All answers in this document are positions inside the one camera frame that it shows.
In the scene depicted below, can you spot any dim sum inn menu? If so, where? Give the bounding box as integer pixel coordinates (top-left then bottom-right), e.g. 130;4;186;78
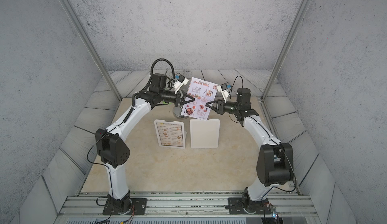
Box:
156;122;184;147

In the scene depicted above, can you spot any chrome glass holder stand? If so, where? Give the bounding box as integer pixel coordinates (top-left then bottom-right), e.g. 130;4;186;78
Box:
172;70;194;119

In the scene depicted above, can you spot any white menu rack right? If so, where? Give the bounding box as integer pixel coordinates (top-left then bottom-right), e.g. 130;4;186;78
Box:
190;119;220;149

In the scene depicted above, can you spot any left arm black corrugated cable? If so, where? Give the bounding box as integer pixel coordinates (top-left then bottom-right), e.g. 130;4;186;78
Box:
129;58;176;125

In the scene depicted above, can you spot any white menu rack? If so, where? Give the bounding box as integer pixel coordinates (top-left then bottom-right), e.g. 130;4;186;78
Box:
154;119;187;149
190;119;220;149

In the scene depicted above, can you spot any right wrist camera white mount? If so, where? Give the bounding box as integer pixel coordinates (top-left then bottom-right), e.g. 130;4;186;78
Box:
217;83;231;103

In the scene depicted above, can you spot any left metal frame post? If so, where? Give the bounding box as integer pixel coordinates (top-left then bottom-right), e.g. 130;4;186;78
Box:
59;0;123;102

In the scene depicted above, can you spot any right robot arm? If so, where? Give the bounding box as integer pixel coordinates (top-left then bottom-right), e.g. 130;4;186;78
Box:
206;84;295;215

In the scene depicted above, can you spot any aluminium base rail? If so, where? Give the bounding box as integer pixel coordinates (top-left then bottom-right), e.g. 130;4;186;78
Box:
55;189;320;224

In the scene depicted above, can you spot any right metal frame post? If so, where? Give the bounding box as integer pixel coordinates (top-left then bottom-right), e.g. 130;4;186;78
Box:
261;0;311;102

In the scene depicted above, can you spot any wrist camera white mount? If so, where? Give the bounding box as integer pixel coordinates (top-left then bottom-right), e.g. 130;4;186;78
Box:
172;73;188;95
217;83;231;103

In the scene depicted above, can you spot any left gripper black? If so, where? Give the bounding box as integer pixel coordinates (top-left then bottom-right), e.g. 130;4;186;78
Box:
158;89;194;108

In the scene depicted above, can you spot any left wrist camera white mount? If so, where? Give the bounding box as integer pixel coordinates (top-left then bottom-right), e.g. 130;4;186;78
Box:
172;73;188;95

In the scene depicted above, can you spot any white menu rack left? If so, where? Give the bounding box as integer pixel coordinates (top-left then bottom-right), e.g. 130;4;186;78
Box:
154;119;187;149

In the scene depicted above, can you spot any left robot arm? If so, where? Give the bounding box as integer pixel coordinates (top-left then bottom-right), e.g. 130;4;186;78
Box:
95;73;195;216

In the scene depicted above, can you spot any pink special menu sheet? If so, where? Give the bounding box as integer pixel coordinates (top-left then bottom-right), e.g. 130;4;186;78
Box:
181;77;218;120

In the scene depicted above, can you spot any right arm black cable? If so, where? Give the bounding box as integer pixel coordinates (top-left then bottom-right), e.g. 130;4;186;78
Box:
228;75;297;193

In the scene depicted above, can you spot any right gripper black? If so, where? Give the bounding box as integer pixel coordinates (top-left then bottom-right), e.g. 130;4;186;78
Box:
206;99;241;117

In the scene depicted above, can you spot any metal frame post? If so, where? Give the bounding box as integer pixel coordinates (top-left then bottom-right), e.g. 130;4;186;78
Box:
59;0;123;102
261;0;311;102

